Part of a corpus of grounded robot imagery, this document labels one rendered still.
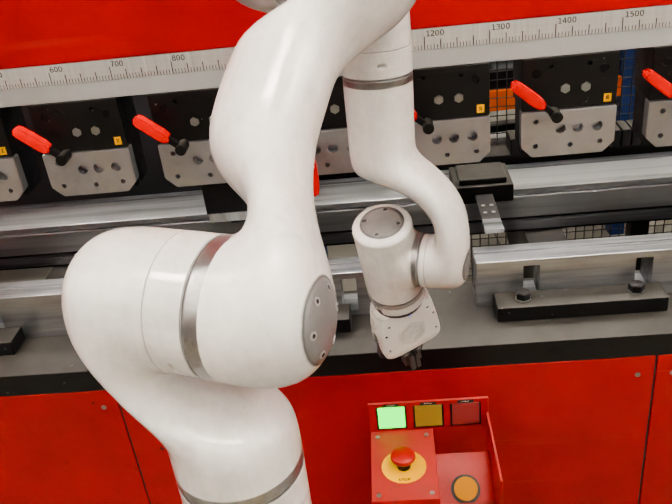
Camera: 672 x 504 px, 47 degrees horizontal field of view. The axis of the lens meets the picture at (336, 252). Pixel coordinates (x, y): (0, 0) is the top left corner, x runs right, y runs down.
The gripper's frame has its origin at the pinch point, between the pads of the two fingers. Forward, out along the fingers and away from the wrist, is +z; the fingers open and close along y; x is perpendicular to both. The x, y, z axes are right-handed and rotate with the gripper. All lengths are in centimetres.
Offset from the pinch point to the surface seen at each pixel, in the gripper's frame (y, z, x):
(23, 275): -94, 129, 228
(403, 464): -10.0, 6.1, -13.1
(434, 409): -0.4, 7.8, -6.4
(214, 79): -9, -39, 37
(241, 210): -12.9, -14.8, 34.5
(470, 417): 4.4, 10.4, -9.5
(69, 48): -27, -48, 49
